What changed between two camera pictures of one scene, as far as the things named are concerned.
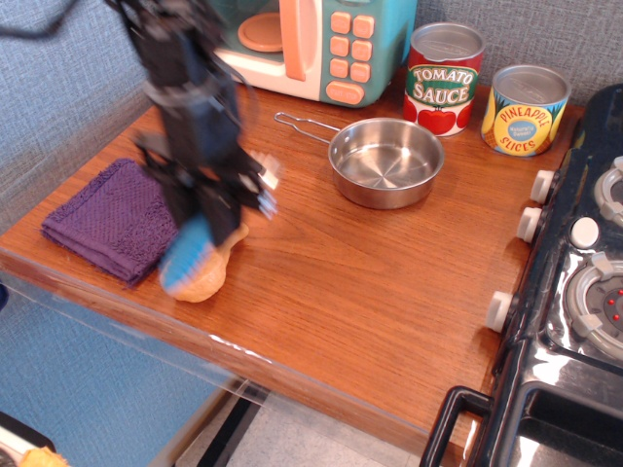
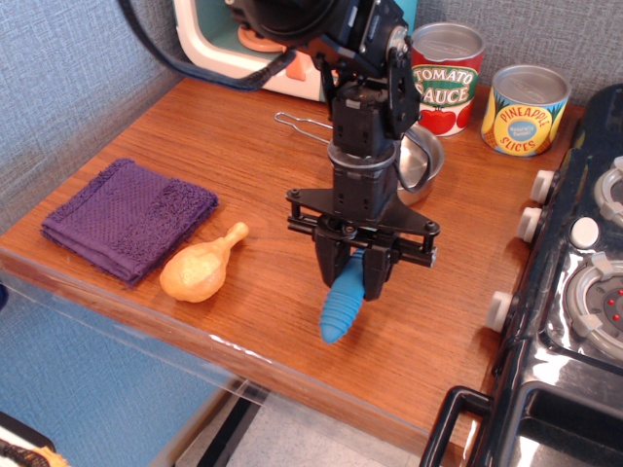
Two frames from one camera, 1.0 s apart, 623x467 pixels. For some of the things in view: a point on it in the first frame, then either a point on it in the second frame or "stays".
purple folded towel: [121, 222] stays
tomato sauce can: [442, 75] stays
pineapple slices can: [524, 110] stays
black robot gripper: [202, 148] -> [363, 208]
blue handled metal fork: [199, 239] -> [344, 302]
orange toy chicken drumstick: [211, 277] stays
